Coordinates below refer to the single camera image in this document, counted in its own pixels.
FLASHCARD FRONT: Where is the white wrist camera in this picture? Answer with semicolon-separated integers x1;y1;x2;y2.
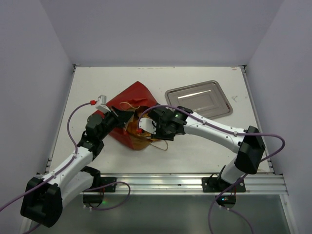
138;117;157;135
90;95;111;114

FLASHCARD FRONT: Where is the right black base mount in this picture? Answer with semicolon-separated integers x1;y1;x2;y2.
201;174;246;208

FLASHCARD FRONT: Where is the twisted fake bread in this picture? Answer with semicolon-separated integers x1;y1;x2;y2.
126;108;151;138

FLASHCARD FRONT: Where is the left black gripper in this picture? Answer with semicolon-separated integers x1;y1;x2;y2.
98;105;134;140

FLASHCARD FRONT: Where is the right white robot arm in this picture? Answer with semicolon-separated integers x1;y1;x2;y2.
148;105;265;192

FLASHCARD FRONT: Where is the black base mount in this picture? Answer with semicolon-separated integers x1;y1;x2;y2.
201;174;246;208
81;166;117;208

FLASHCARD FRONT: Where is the red paper bag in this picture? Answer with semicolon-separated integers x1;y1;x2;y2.
107;81;158;151

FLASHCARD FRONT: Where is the silver metal tray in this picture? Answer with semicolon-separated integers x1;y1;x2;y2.
165;80;233;119

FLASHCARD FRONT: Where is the aluminium frame rail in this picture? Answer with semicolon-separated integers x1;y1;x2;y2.
101;173;288;195

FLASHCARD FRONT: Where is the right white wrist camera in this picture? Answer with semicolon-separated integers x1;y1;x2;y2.
138;117;157;135

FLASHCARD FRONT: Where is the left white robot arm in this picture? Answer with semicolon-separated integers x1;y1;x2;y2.
20;108;134;227

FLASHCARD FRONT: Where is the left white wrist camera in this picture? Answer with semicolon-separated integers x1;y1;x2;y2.
90;95;111;114

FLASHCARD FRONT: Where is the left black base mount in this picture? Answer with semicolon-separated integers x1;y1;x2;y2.
81;166;117;208

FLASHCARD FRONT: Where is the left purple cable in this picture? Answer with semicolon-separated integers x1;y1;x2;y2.
0;98;97;234

